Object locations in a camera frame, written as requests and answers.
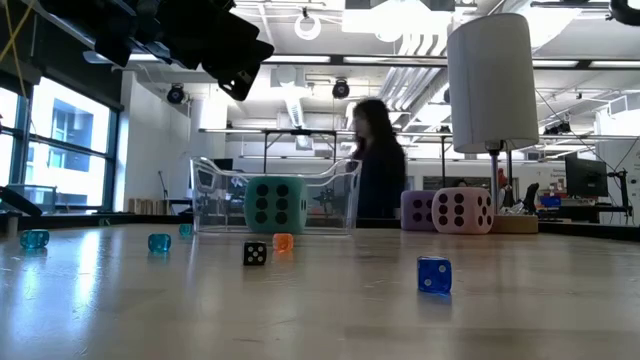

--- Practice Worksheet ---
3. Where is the small orange translucent die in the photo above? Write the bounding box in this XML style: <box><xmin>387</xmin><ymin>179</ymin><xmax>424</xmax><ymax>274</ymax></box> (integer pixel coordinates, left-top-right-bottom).
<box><xmin>272</xmin><ymin>232</ymin><xmax>295</xmax><ymax>253</ymax></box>

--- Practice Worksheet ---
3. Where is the large window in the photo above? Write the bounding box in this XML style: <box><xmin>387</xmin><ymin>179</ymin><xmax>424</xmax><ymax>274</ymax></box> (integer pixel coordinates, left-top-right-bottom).
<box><xmin>0</xmin><ymin>77</ymin><xmax>120</xmax><ymax>212</ymax></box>

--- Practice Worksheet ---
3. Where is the white shade table lamp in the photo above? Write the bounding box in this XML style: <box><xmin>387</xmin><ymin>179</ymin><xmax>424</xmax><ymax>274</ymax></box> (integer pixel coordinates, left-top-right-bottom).
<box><xmin>446</xmin><ymin>12</ymin><xmax>540</xmax><ymax>235</ymax></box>

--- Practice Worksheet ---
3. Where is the small blue translucent die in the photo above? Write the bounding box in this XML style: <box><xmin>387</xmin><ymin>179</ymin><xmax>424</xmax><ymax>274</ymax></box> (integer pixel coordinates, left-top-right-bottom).
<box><xmin>417</xmin><ymin>256</ymin><xmax>453</xmax><ymax>295</ymax></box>

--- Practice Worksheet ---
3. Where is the small black die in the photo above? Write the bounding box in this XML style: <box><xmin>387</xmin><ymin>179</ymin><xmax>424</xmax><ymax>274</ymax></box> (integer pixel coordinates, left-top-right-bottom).
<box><xmin>243</xmin><ymin>241</ymin><xmax>268</xmax><ymax>267</ymax></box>

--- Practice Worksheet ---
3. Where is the large teal foam die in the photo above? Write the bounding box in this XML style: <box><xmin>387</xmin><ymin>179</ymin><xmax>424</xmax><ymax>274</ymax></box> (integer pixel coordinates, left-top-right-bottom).
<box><xmin>243</xmin><ymin>175</ymin><xmax>309</xmax><ymax>235</ymax></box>

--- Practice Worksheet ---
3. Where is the yellow cable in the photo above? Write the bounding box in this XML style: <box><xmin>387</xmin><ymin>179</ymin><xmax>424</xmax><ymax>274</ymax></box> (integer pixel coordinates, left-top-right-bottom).
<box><xmin>0</xmin><ymin>0</ymin><xmax>36</xmax><ymax>99</ymax></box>

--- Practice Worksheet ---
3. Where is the clear plastic bin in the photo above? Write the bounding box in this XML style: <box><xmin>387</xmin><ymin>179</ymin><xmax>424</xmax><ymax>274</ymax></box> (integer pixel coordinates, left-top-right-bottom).
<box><xmin>189</xmin><ymin>156</ymin><xmax>364</xmax><ymax>236</ymax></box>

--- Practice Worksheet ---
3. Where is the person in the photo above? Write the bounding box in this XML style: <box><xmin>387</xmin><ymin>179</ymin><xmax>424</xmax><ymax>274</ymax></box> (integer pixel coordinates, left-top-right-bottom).
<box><xmin>347</xmin><ymin>97</ymin><xmax>407</xmax><ymax>220</ymax></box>

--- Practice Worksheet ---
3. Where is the large pink foam die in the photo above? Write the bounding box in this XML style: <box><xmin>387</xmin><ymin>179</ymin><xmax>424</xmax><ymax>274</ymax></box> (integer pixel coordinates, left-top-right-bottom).
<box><xmin>431</xmin><ymin>187</ymin><xmax>495</xmax><ymax>235</ymax></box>

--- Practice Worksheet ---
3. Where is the black aluminium table frame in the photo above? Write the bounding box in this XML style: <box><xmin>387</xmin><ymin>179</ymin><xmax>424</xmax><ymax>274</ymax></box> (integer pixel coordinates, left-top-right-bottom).
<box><xmin>0</xmin><ymin>185</ymin><xmax>640</xmax><ymax>241</ymax></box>

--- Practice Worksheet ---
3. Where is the white ring light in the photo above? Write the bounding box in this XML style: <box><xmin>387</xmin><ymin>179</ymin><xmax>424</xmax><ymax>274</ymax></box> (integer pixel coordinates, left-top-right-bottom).
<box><xmin>293</xmin><ymin>12</ymin><xmax>322</xmax><ymax>41</ymax></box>

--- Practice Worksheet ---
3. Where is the black computer monitor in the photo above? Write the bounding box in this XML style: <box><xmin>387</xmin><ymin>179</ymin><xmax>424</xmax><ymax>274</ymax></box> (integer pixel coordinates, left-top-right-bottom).
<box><xmin>197</xmin><ymin>157</ymin><xmax>235</xmax><ymax>190</ymax></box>
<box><xmin>565</xmin><ymin>152</ymin><xmax>610</xmax><ymax>199</ymax></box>

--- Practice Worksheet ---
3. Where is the large purple foam die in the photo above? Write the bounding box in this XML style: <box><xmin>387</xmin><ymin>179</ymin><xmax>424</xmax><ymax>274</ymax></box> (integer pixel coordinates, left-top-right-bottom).
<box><xmin>400</xmin><ymin>189</ymin><xmax>439</xmax><ymax>232</ymax></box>

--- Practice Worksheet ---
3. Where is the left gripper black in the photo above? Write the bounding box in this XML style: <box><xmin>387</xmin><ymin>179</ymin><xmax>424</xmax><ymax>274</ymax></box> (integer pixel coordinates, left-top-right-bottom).
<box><xmin>149</xmin><ymin>0</ymin><xmax>275</xmax><ymax>101</ymax></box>

